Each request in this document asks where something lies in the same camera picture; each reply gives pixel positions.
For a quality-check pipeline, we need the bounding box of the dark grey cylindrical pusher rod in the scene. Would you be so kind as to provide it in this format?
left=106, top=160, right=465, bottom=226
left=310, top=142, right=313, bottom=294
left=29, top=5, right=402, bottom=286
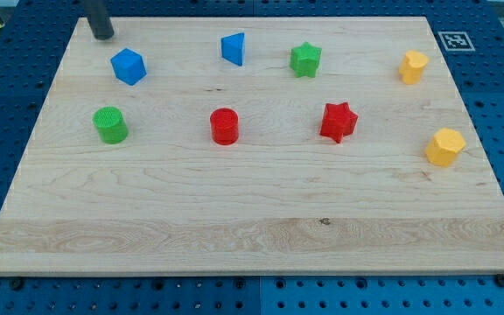
left=80, top=0, right=115, bottom=40

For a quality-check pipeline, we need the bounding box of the blue cube block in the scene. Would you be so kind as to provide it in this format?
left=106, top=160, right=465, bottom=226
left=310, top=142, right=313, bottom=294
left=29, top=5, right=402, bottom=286
left=110, top=48, right=147, bottom=86

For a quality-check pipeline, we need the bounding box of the blue triangle block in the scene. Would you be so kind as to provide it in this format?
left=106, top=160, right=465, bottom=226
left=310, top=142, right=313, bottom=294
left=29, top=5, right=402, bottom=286
left=220, top=32, right=245, bottom=67

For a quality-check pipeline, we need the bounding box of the green cylinder block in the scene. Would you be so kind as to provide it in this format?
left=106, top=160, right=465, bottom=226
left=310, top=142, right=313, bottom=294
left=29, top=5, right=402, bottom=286
left=92, top=106, right=129, bottom=144

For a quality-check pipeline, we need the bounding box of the light wooden board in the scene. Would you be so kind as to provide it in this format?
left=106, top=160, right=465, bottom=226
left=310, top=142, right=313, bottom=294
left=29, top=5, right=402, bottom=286
left=0, top=17, right=504, bottom=277

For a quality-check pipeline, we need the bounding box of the red cylinder block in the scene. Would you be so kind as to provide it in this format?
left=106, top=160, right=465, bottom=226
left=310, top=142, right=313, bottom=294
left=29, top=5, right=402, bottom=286
left=210, top=108, right=239, bottom=145

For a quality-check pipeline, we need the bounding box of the green star block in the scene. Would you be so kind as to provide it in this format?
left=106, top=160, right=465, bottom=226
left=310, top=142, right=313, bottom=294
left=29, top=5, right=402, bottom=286
left=290, top=42, right=322, bottom=78

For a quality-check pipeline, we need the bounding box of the red star block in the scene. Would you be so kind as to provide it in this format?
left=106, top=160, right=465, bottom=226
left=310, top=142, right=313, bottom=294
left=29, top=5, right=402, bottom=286
left=319, top=102, right=358, bottom=144

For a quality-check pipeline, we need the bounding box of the white fiducial marker tag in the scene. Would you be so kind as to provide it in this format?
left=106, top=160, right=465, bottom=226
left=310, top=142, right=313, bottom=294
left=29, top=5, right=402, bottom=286
left=437, top=31, right=475, bottom=53

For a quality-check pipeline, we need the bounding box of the yellow hexagon block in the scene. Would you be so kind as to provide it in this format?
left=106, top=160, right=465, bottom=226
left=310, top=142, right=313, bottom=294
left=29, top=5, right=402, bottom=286
left=424, top=128, right=466, bottom=167

